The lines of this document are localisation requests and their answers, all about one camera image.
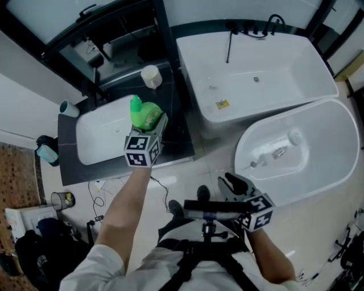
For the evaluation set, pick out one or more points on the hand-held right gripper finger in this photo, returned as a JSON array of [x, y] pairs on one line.
[[225, 189], [241, 186]]

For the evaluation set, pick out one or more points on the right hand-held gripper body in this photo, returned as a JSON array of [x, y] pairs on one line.
[[257, 213]]

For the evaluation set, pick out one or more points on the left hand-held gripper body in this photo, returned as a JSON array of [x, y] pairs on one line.
[[140, 152]]

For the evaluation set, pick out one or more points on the green detergent bottle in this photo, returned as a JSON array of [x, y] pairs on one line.
[[139, 113]]

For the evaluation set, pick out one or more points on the person's left forearm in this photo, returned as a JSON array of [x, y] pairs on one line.
[[125, 216]]

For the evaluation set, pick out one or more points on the person's right forearm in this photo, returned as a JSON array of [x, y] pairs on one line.
[[270, 255]]

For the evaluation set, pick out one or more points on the person's right shoe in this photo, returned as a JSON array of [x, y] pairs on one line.
[[203, 193]]

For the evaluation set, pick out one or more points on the person's shoe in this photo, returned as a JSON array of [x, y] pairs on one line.
[[203, 193], [175, 208]]

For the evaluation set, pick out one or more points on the dark wooden vanity cabinet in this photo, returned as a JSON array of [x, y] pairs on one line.
[[179, 142]]

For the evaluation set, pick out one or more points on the white sink basin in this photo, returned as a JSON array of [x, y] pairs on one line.
[[99, 133]]

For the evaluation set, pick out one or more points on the metal drain fitting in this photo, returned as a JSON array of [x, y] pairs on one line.
[[278, 152]]

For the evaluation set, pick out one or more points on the white mug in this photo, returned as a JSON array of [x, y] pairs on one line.
[[150, 75]]

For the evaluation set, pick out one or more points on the white power strip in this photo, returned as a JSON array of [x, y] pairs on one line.
[[101, 185]]

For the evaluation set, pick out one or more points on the person's left shoe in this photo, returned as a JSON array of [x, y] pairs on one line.
[[175, 208]]

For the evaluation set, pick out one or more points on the black sink faucet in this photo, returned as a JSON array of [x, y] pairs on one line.
[[98, 93]]

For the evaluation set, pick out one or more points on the yellow label sticker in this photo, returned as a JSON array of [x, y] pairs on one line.
[[222, 104]]

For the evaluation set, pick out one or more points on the tall white cup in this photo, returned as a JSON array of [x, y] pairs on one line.
[[69, 108]]

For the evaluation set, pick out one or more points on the person's white shirt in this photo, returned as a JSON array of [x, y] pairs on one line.
[[204, 278]]

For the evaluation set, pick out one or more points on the black chest harness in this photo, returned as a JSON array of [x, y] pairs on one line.
[[185, 267]]

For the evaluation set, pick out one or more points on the dark green oval bathtub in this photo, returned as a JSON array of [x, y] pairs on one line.
[[327, 136]]

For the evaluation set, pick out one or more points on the black hand shower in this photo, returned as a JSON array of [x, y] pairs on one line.
[[229, 47]]

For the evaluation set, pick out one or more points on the white rectangular bathtub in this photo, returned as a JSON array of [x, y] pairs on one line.
[[270, 71]]

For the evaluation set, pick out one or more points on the black high-back office chair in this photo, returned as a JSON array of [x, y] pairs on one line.
[[48, 261]]

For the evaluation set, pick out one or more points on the black bathtub faucet set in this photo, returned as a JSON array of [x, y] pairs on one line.
[[274, 21]]

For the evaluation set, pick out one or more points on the black metal mirror shelf frame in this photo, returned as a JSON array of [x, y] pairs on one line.
[[163, 28]]

